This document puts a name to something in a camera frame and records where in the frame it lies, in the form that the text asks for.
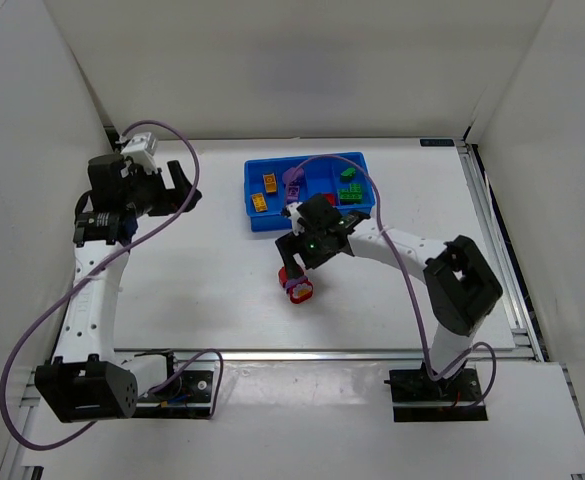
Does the green number two lego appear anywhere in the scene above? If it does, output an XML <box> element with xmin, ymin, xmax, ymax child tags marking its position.
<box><xmin>337</xmin><ymin>183</ymin><xmax>365</xmax><ymax>205</ymax></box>

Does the red flower lego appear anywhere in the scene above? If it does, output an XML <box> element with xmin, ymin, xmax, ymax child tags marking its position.
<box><xmin>287</xmin><ymin>281</ymin><xmax>314</xmax><ymax>304</ymax></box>

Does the purple flower lego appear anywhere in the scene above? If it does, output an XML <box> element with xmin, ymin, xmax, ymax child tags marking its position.
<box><xmin>282</xmin><ymin>167</ymin><xmax>305</xmax><ymax>186</ymax></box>

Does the yellow rounded lego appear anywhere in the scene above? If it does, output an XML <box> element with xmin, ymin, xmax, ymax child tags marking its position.
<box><xmin>262</xmin><ymin>173</ymin><xmax>278</xmax><ymax>195</ymax></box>

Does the purple paw lego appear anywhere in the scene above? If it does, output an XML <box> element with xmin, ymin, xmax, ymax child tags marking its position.
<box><xmin>286</xmin><ymin>184</ymin><xmax>301</xmax><ymax>203</ymax></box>

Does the red green curved lego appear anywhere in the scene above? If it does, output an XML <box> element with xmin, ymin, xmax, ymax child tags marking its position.
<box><xmin>340</xmin><ymin>167</ymin><xmax>357</xmax><ymax>183</ymax></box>

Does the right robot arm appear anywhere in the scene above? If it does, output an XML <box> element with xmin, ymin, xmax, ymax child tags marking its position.
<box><xmin>275</xmin><ymin>194</ymin><xmax>503</xmax><ymax>382</ymax></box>

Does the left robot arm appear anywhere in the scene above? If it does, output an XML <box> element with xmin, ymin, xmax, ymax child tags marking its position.
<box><xmin>35</xmin><ymin>154</ymin><xmax>201</xmax><ymax>423</ymax></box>

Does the blue divided bin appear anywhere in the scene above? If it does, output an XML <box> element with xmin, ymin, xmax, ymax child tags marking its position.
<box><xmin>244</xmin><ymin>152</ymin><xmax>376</xmax><ymax>232</ymax></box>

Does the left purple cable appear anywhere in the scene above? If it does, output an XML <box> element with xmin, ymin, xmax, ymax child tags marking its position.
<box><xmin>0</xmin><ymin>119</ymin><xmax>223</xmax><ymax>450</ymax></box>

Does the purple cable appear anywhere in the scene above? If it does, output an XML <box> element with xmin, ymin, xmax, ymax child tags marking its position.
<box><xmin>281</xmin><ymin>154</ymin><xmax>497</xmax><ymax>411</ymax></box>
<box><xmin>0</xmin><ymin>119</ymin><xmax>223</xmax><ymax>450</ymax></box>

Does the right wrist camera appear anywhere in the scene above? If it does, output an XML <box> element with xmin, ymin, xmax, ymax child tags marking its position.
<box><xmin>281</xmin><ymin>202</ymin><xmax>305</xmax><ymax>236</ymax></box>

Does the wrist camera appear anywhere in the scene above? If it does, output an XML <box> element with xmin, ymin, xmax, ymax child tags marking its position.
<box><xmin>121</xmin><ymin>132</ymin><xmax>158</xmax><ymax>175</ymax></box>
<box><xmin>281</xmin><ymin>202</ymin><xmax>305</xmax><ymax>236</ymax></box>

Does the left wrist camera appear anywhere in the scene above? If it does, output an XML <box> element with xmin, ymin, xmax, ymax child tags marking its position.
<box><xmin>121</xmin><ymin>132</ymin><xmax>158</xmax><ymax>175</ymax></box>

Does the aluminium frame rail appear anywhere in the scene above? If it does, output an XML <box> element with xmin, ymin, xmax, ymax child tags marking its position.
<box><xmin>115</xmin><ymin>345</ymin><xmax>538</xmax><ymax>362</ymax></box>

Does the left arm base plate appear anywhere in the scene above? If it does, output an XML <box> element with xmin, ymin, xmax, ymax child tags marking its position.
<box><xmin>132</xmin><ymin>361</ymin><xmax>218</xmax><ymax>420</ymax></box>

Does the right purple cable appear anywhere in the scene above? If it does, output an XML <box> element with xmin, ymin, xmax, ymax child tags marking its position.
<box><xmin>281</xmin><ymin>154</ymin><xmax>497</xmax><ymax>411</ymax></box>

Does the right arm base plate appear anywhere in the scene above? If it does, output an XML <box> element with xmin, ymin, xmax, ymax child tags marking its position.
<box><xmin>384</xmin><ymin>365</ymin><xmax>488</xmax><ymax>423</ymax></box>

